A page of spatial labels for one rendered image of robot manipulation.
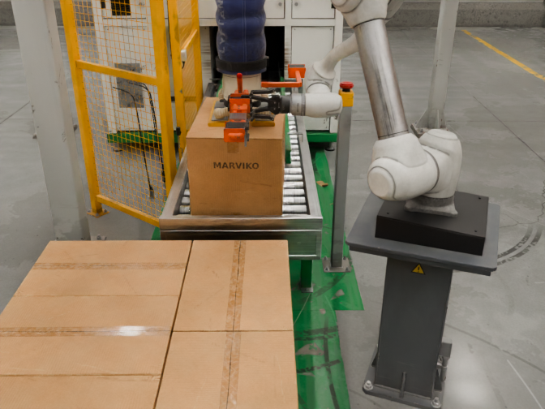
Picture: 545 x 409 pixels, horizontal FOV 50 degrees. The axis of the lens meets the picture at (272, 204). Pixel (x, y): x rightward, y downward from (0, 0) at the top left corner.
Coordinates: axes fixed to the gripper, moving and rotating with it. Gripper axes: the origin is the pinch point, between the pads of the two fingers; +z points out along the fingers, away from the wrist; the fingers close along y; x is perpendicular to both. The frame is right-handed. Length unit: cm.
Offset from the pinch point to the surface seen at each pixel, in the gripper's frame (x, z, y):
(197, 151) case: -4.3, 17.8, 19.1
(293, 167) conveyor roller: 64, -27, 55
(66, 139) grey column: 60, 94, 39
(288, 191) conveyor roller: 29, -22, 53
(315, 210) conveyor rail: -2, -33, 48
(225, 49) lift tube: 17.9, 7.0, -18.0
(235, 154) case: -5.1, 2.0, 20.1
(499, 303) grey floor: 10, -130, 106
